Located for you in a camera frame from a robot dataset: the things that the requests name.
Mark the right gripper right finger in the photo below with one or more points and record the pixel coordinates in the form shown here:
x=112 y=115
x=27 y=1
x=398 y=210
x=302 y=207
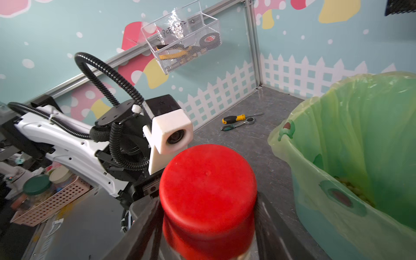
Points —
x=275 y=240

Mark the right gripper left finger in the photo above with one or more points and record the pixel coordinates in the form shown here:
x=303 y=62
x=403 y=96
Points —
x=146 y=230

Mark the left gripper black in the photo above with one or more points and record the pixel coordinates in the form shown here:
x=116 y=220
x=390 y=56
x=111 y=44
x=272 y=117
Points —
x=143 y=188

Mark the peanut jar red lid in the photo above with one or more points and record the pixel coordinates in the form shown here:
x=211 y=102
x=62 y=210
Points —
x=208 y=193

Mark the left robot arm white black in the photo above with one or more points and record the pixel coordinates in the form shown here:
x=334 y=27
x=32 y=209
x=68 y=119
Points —
x=113 y=153

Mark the pink perforated basket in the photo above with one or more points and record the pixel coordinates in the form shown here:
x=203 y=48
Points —
x=52 y=205

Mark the green trash bin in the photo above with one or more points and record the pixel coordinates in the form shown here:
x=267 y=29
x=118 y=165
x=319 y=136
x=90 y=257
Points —
x=346 y=227

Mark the yellow black screwdriver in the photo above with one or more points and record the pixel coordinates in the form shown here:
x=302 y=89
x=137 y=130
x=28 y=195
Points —
x=234 y=118

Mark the green lidded jar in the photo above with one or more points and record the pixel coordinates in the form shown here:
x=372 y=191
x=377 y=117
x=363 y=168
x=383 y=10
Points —
x=38 y=189

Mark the green plastic bin liner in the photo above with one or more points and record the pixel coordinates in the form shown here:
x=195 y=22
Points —
x=362 y=133

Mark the yellow utility knife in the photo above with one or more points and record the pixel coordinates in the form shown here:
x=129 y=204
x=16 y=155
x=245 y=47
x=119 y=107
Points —
x=179 y=52

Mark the black tape roll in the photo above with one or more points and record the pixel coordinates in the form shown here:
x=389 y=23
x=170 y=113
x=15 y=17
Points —
x=210 y=41

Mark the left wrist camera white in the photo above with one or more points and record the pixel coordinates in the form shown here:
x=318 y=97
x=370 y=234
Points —
x=168 y=131

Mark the green handled screwdriver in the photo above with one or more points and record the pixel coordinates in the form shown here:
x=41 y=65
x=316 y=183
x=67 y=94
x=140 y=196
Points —
x=248 y=121

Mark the clear wall bin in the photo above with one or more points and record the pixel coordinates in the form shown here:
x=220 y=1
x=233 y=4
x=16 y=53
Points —
x=185 y=25

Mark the black wire mesh basket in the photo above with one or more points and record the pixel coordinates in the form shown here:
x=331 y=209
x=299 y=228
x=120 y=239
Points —
x=400 y=7

